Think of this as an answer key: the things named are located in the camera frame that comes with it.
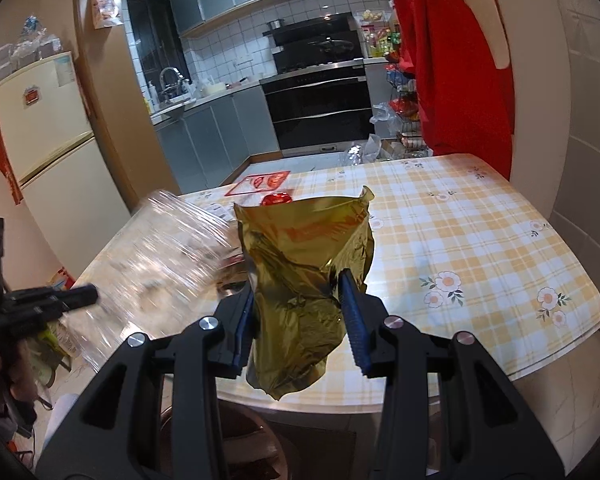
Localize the clear plastic tray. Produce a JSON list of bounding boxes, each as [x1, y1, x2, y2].
[[62, 191, 237, 370]]

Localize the gold foil bag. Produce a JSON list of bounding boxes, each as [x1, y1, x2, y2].
[[234, 188, 375, 400]]

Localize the brown round trash bin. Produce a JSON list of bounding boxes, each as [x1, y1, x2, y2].
[[159, 401, 289, 480]]

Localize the yellow checked floral tablecloth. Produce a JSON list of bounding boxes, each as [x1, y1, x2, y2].
[[187, 155, 600, 379]]

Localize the cream refrigerator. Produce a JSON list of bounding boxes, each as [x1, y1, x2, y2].
[[0, 52, 130, 278]]

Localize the grey kitchen cabinets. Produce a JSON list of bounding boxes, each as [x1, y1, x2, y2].
[[155, 84, 279, 194]]

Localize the chrome kitchen faucet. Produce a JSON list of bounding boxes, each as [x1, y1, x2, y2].
[[159, 66, 188, 103]]

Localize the crushed red soda can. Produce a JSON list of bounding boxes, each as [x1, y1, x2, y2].
[[260, 192, 292, 206]]

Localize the red and white flat packet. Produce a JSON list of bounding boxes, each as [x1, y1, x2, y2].
[[225, 170, 290, 196]]

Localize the black built-in oven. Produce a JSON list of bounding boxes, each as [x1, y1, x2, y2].
[[261, 12, 374, 153]]

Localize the red hanging apron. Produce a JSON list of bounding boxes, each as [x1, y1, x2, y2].
[[393, 0, 515, 178]]

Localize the wire storage rack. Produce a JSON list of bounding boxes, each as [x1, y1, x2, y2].
[[369, 6, 434, 158]]

